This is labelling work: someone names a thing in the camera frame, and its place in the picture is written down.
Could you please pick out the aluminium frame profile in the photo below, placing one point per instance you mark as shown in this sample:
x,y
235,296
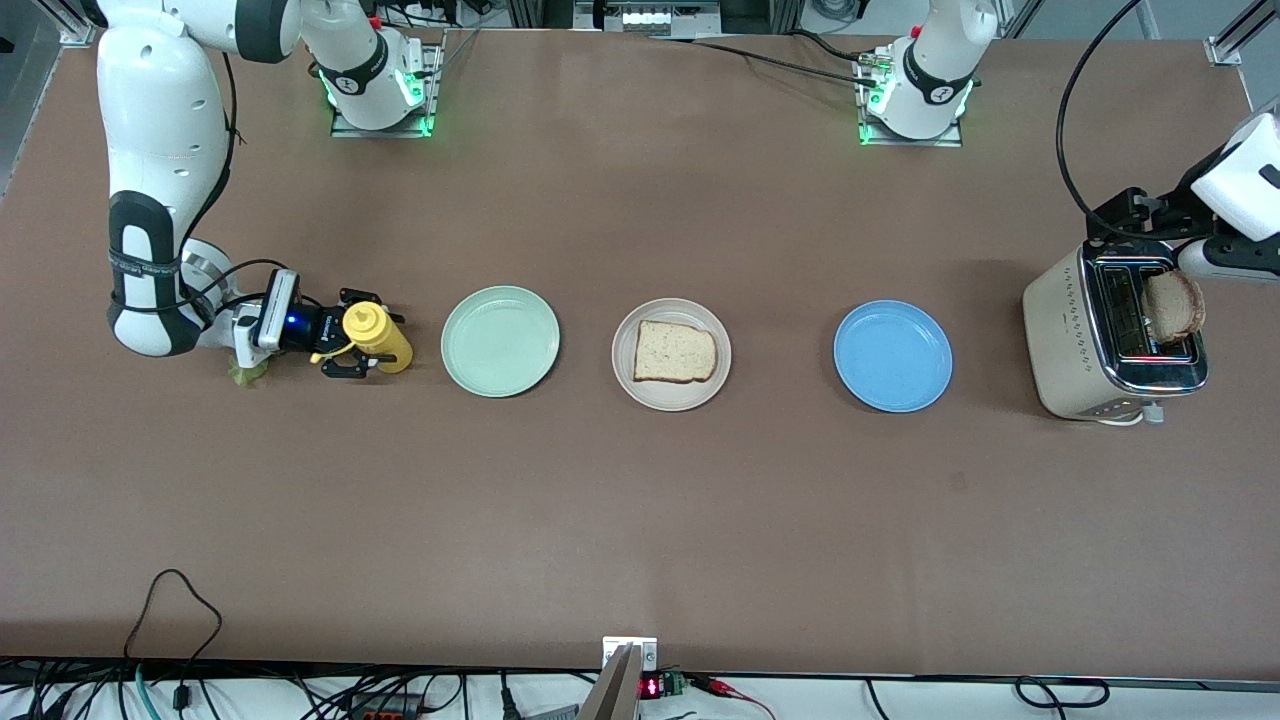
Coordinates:
x,y
72,25
1235,40

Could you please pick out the green lettuce leaf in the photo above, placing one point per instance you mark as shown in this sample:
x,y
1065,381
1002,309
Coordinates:
x,y
248,374

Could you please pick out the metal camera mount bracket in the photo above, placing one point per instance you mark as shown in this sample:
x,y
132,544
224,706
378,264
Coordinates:
x,y
630,652

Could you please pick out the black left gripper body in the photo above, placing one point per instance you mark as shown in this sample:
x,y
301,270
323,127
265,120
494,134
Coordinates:
x,y
1168,212

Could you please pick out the brown bread slice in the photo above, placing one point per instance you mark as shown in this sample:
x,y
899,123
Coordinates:
x,y
675,352
1172,305

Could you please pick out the blue plate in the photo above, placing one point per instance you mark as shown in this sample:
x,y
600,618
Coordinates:
x,y
893,356

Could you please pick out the yellow squeeze bottle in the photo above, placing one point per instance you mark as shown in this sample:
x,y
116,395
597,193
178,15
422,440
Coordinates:
x,y
385,340

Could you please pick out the red clip lead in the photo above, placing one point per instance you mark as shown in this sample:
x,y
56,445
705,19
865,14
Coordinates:
x,y
735,692

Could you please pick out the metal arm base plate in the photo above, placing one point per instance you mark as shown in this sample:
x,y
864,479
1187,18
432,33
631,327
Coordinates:
x,y
950,142
432,90

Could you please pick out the beige plate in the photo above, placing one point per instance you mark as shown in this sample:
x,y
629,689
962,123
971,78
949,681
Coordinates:
x,y
671,398

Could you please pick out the circuit board with red display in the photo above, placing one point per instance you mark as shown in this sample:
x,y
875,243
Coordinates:
x,y
660,686

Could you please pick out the pale green plate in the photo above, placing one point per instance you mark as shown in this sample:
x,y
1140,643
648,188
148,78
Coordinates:
x,y
500,342

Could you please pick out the beige chrome toaster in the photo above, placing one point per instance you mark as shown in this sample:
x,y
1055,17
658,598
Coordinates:
x,y
1060,340

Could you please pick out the black lit control box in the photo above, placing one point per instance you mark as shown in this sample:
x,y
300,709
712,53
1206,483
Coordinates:
x,y
650,15

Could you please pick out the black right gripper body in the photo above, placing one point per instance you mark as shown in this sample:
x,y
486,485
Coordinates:
x,y
322,328

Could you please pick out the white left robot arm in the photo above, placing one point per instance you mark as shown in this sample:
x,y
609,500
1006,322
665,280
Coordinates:
x,y
935,70

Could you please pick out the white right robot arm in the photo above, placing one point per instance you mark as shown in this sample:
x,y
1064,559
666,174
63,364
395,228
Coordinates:
x,y
160,120

